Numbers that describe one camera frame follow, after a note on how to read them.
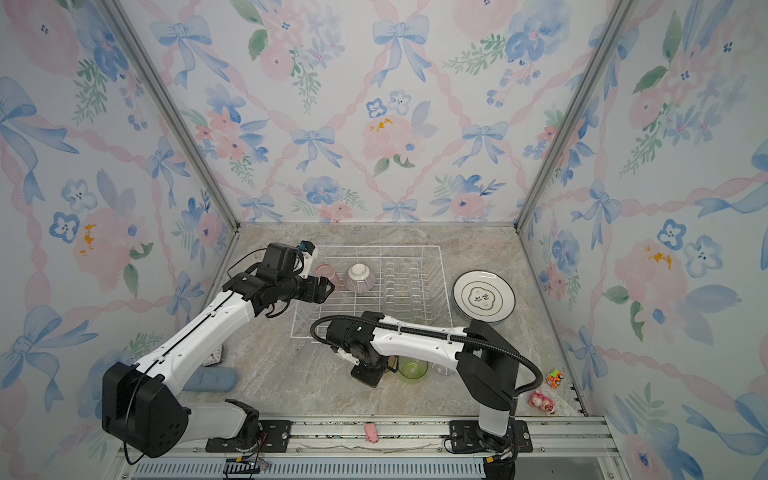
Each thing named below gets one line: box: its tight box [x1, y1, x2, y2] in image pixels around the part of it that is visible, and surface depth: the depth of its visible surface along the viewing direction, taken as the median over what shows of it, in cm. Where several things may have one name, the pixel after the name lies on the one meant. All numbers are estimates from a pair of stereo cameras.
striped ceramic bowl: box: [345, 263, 376, 293], surface depth 99 cm
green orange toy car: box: [546, 368, 565, 390], surface depth 83 cm
